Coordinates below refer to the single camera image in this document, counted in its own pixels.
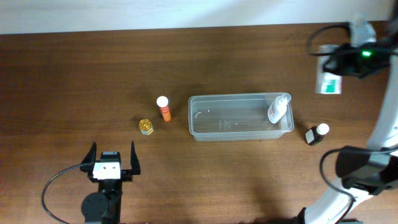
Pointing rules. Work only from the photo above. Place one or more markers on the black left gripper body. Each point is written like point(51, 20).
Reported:
point(125, 175)

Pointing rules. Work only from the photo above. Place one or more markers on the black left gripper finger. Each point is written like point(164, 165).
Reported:
point(90, 158)
point(135, 165)

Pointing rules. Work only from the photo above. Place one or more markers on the white green medicine box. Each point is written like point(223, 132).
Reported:
point(327, 83)

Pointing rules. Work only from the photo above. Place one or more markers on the dark bottle white cap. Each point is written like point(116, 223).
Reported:
point(316, 134)

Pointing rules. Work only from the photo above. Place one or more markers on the white spray bottle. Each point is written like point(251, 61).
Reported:
point(278, 108)

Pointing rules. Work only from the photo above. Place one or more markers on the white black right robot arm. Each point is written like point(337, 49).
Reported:
point(361, 173)

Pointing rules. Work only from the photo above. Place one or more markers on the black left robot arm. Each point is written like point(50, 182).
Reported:
point(104, 205)

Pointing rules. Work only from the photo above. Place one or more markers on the clear plastic container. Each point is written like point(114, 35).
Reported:
point(235, 117)

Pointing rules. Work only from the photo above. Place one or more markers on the small jar gold lid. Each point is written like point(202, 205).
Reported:
point(146, 127)

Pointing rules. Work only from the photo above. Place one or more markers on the orange tablet tube white cap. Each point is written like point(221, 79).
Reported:
point(163, 104)

